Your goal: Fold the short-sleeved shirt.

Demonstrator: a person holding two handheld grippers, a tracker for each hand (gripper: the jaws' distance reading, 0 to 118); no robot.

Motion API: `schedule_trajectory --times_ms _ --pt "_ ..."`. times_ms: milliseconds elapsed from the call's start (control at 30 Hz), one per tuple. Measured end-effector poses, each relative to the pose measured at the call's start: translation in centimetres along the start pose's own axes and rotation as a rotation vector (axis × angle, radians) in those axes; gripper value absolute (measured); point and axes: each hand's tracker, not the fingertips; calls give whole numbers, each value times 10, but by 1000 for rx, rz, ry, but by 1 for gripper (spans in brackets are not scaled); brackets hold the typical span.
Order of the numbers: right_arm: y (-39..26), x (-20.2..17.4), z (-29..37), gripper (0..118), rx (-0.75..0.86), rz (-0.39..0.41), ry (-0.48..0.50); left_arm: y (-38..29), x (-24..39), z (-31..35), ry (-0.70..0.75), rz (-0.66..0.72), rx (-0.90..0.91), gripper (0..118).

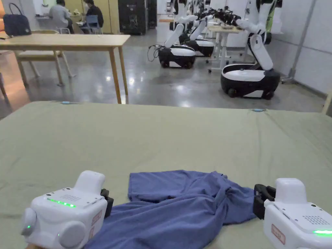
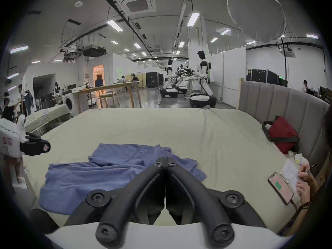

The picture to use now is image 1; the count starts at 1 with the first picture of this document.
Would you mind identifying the bed with pale green sheet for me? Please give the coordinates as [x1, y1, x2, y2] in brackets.
[0, 101, 332, 249]

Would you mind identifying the pale blue chair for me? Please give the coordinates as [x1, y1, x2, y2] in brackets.
[85, 15, 103, 35]

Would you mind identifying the black cable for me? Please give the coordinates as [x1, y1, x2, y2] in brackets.
[147, 44, 166, 63]

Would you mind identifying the wooden chair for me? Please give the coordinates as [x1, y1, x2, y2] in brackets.
[15, 30, 76, 87]

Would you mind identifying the dark blue handbag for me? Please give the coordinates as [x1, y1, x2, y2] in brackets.
[2, 2, 32, 37]

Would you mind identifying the black cabinet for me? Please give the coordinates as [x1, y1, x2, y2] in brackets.
[118, 0, 147, 36]

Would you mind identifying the white desk with wooden top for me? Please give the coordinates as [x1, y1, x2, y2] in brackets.
[207, 24, 251, 74]

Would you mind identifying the long wooden table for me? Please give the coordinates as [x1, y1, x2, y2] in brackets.
[0, 33, 131, 104]

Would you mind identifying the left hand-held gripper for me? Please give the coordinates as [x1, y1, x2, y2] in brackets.
[20, 170, 114, 249]

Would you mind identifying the white and black wheeled robot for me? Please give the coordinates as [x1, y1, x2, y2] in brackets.
[158, 0, 199, 69]
[220, 0, 282, 100]
[186, 0, 216, 57]

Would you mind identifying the blue shirt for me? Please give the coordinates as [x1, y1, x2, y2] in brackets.
[84, 170, 260, 249]

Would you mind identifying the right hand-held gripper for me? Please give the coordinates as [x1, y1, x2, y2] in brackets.
[253, 177, 332, 249]

